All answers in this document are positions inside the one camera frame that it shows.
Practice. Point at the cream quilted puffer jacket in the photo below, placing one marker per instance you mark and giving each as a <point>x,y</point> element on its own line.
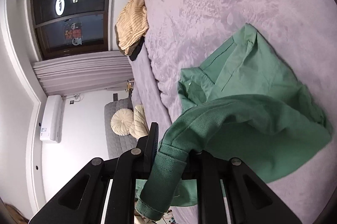
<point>139,127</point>

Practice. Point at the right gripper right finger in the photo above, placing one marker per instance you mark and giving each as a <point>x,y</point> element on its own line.
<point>230,192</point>

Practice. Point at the purple velvet bed blanket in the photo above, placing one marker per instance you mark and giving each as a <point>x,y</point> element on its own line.
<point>182,33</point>

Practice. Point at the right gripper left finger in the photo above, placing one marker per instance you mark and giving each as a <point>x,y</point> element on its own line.
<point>103,191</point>

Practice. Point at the round cream pleated cushion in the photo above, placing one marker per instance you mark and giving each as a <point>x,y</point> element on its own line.
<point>121,121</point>

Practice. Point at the green short-sleeved work shirt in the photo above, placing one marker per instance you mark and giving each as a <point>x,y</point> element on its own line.
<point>242,101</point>

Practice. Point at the grey pleated curtain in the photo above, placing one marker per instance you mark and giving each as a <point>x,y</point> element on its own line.
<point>83,72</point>

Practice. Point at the dark window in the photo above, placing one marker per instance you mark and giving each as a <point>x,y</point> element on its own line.
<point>70,27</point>

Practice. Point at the folded yellow ribbed garment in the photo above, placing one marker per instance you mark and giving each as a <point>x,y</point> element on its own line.
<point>131,26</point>

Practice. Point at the white wall air conditioner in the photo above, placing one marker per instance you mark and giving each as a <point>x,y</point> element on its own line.
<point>51,121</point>

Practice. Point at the grey quilted headboard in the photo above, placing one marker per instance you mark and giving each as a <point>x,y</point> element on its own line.
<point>116,144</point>

